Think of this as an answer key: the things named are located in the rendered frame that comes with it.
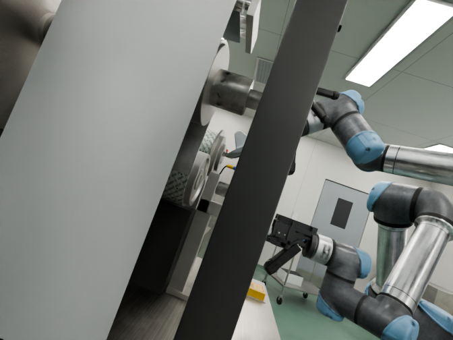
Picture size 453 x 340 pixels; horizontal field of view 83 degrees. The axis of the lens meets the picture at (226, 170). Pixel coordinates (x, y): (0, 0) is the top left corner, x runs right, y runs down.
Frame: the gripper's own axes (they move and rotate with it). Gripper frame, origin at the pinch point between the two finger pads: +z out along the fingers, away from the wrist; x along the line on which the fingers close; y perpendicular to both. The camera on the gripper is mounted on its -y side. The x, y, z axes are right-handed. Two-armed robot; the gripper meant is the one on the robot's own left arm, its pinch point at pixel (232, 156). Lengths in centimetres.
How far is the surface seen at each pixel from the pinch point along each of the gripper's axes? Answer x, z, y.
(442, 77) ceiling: -164, -207, 27
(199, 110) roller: 27.0, 3.0, 4.3
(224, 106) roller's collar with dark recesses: 24.2, -1.1, 4.7
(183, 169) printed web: 16.7, 10.4, -1.7
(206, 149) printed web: 4.5, 5.4, 3.2
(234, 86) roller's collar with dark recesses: 26.4, -3.7, 6.3
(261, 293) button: -14.4, 5.8, -39.5
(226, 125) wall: -451, -24, 139
